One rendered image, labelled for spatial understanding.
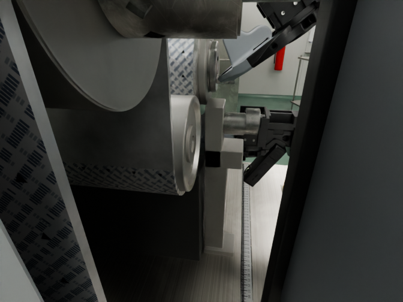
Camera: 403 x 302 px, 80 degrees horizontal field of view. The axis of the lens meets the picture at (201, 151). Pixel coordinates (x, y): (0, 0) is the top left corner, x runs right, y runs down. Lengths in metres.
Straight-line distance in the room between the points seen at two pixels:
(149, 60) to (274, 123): 0.33
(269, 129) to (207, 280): 0.30
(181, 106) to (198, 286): 0.33
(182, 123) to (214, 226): 0.27
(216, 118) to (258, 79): 4.66
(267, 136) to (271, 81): 4.56
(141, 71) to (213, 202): 0.32
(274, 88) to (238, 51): 4.72
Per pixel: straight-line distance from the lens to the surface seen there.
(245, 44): 0.35
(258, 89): 5.04
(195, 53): 0.32
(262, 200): 0.66
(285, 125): 0.47
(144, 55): 0.17
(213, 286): 0.49
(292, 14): 0.35
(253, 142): 0.46
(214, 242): 0.51
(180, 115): 0.26
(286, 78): 5.05
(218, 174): 0.40
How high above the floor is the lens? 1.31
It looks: 28 degrees down
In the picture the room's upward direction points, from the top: straight up
